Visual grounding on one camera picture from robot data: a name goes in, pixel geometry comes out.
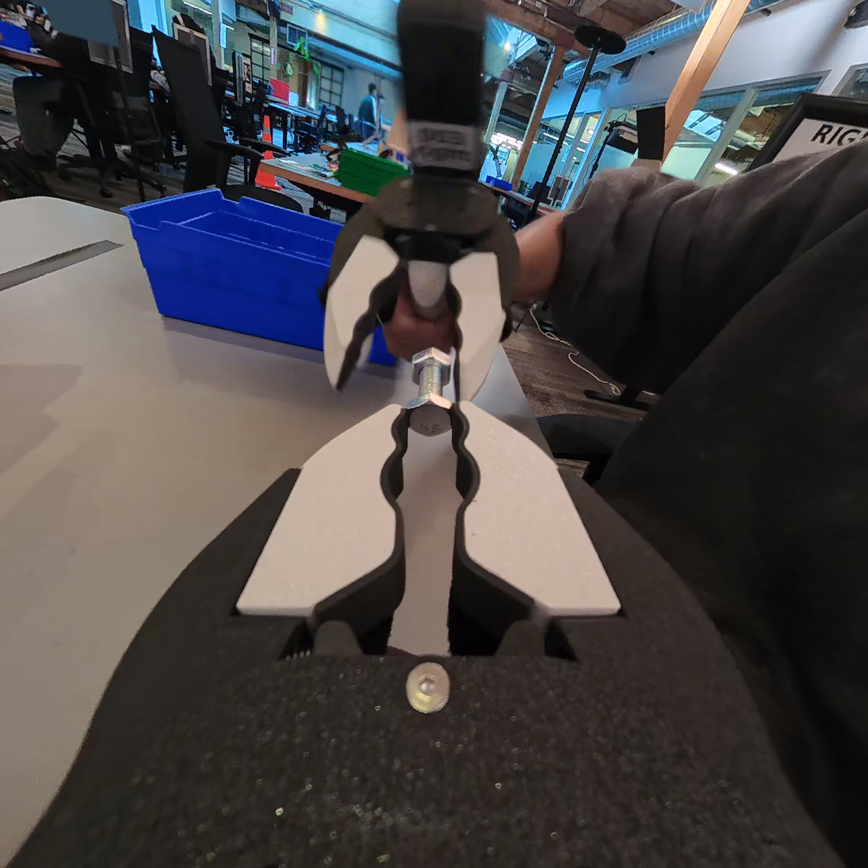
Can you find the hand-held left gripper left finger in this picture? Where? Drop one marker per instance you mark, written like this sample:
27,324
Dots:
319,536

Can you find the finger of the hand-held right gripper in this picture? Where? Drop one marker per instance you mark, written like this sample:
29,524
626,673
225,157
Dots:
356,305
482,312

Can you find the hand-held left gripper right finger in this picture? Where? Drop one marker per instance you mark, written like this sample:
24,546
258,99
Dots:
543,536

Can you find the silver hex nut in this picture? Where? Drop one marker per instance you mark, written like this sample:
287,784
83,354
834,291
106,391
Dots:
431,362

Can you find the silver bolt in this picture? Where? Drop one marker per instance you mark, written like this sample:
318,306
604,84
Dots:
431,414

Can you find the blue plastic bin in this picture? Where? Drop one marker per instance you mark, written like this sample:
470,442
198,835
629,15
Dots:
244,265

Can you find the person's right forearm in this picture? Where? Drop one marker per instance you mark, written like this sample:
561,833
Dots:
705,258

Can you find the grey desk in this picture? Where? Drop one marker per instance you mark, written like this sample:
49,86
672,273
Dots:
122,448

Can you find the person's right hand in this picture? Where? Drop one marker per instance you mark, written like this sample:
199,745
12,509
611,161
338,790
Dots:
540,258

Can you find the green crate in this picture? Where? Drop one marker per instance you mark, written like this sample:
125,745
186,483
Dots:
369,170

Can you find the wooden table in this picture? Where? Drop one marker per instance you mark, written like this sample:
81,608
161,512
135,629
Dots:
312,183

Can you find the black pole stand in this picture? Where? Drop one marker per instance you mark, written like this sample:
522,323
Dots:
577,122

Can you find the orange traffic cone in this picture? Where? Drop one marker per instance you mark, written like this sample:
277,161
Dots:
266,136

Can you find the person's dark clothing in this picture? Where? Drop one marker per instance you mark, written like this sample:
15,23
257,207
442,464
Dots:
760,570

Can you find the black office chair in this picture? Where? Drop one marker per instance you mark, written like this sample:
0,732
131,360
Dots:
204,109
95,109

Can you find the wooden beam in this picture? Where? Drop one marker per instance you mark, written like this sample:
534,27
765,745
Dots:
699,68

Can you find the black white marker board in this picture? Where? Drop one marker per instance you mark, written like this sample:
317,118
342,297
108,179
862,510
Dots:
821,133

